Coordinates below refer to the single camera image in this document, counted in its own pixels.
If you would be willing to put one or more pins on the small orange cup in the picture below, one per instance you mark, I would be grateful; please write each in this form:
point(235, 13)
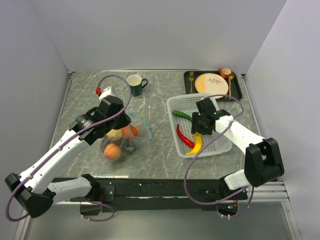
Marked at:
point(224, 72)

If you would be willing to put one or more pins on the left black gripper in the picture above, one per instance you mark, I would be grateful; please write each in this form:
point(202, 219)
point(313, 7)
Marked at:
point(125, 120)

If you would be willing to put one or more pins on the peach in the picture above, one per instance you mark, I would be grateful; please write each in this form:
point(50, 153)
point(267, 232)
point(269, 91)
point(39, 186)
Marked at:
point(112, 152)

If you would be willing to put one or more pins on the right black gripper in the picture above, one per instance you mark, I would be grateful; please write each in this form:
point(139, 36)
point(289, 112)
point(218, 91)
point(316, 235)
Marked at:
point(195, 127)

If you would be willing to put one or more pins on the orange tangerine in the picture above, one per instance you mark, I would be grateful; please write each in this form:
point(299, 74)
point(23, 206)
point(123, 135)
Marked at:
point(129, 131)

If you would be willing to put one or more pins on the white plastic basket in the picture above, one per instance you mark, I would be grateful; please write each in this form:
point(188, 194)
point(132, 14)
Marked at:
point(187, 103)

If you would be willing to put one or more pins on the red chili pepper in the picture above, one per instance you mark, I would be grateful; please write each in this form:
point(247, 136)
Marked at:
point(183, 138)

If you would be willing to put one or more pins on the green mug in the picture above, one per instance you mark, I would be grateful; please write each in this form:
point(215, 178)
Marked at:
point(136, 84)

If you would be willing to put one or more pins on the clear zip top bag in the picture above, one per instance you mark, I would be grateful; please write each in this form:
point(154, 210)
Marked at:
point(118, 144)

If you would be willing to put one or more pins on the gold fork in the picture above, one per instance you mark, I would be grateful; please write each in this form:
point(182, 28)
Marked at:
point(191, 79)

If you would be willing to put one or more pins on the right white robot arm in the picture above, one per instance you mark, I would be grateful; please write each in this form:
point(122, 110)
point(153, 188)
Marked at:
point(263, 161)

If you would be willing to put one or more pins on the black base beam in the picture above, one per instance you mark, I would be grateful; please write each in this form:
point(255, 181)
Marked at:
point(129, 194)

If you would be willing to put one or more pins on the gold spoon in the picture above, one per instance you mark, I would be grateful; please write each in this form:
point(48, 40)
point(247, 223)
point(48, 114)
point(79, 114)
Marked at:
point(230, 78)

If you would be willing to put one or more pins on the banana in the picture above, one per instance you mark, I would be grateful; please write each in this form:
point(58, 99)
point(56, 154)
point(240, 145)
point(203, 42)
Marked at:
point(197, 146)

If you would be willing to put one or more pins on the green chili pepper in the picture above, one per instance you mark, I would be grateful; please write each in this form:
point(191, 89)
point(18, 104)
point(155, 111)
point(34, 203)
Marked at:
point(181, 114)

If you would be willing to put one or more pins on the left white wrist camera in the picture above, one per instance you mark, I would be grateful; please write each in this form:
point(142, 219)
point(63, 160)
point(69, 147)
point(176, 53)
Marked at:
point(109, 91)

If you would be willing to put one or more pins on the dark green tray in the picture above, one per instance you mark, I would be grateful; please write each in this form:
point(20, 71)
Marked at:
point(236, 90)

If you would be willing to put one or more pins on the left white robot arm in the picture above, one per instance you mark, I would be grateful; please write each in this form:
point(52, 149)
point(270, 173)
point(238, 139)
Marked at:
point(34, 188)

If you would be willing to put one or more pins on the beige round plate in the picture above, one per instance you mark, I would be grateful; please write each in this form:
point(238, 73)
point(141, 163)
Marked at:
point(211, 83)

